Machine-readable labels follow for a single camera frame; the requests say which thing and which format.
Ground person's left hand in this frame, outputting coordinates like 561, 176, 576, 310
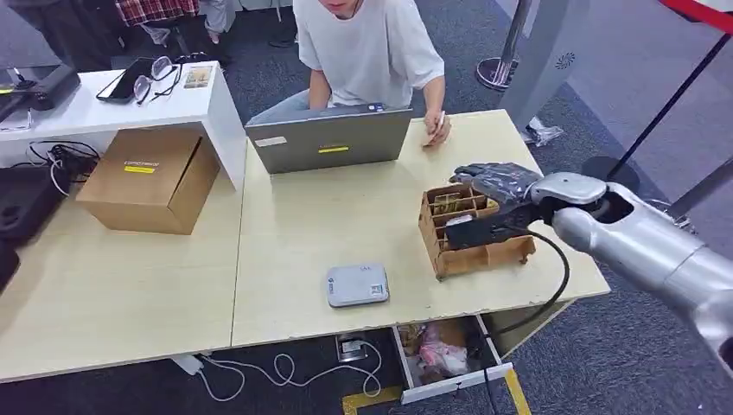
422, 109, 453, 150

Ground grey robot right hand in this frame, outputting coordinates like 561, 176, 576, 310
449, 162, 543, 208

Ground crumpled clear plastic wrap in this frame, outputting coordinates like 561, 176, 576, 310
519, 116, 566, 148

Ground wooden card box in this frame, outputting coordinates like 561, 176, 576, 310
417, 182, 538, 282

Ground person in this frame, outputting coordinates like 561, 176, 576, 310
200, 0, 239, 46
245, 0, 454, 150
113, 0, 201, 50

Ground grey laptop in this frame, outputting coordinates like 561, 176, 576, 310
244, 102, 414, 176

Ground grey standing panel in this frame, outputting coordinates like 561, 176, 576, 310
498, 0, 596, 131

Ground small grey mini computer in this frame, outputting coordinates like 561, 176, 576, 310
325, 263, 391, 310

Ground pink plastic bag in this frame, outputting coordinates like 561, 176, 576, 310
417, 326, 471, 380

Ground white open drawer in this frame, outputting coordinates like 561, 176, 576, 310
391, 313, 515, 406

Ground metal floor socket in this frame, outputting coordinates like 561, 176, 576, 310
335, 333, 369, 364

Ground white desk shelf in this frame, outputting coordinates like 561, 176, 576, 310
0, 60, 248, 192

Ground red barrier belt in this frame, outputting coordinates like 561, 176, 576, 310
658, 0, 733, 35

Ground black framed eyeglasses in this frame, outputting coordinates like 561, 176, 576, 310
131, 55, 184, 105

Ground brown cardboard box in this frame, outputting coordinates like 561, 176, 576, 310
74, 126, 221, 237

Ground black smartphone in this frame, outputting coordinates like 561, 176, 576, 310
94, 56, 156, 105

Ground white power adapter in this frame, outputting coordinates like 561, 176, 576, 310
170, 354, 205, 377

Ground black desktop device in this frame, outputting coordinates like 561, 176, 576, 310
0, 62, 82, 121

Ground black bag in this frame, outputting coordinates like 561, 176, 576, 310
0, 164, 71, 248

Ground black pouch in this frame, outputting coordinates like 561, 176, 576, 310
0, 243, 21, 292

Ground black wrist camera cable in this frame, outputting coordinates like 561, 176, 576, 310
483, 225, 572, 415

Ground black stanchion post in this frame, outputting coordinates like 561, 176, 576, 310
582, 33, 733, 184

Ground white power cable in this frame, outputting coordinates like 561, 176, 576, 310
196, 340, 384, 403

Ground black tangled cables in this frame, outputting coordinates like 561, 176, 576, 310
25, 140, 102, 198

